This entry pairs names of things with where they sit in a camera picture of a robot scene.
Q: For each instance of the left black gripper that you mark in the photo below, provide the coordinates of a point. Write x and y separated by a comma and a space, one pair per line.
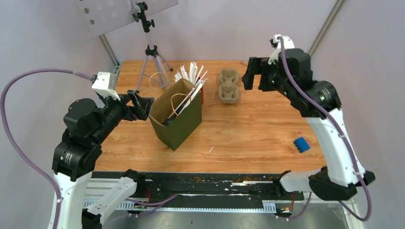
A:
143, 105

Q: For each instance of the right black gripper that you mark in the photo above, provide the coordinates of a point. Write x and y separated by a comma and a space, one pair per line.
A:
257, 66

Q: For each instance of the green paper bag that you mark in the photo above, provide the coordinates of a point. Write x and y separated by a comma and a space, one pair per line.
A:
184, 124

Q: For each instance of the white straw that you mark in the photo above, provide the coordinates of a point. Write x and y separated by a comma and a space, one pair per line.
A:
187, 98

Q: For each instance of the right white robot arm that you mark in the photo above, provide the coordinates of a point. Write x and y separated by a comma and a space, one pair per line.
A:
318, 102

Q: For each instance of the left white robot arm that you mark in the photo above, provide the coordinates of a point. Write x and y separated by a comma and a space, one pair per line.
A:
74, 159

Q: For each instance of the cardboard cup carrier tray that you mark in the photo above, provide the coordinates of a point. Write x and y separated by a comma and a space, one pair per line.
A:
228, 91

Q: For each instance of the red straw holder cup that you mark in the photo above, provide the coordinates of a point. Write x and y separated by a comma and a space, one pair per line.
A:
201, 96

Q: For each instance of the white wrapped straws bundle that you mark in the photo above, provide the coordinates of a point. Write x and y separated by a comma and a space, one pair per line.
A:
195, 74

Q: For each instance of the blue clip on table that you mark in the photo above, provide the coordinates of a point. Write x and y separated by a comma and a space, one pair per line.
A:
301, 144

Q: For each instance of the white perforated panel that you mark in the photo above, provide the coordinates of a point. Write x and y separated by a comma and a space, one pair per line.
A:
103, 16

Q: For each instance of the silver camera tripod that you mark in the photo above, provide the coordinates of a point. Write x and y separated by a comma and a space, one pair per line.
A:
139, 14

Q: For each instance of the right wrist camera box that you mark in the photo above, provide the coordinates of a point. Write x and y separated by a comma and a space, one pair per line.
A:
276, 43

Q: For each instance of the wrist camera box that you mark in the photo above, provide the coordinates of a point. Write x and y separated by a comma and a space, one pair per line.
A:
276, 43
105, 85

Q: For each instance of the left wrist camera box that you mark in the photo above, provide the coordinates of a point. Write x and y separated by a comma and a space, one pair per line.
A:
105, 85

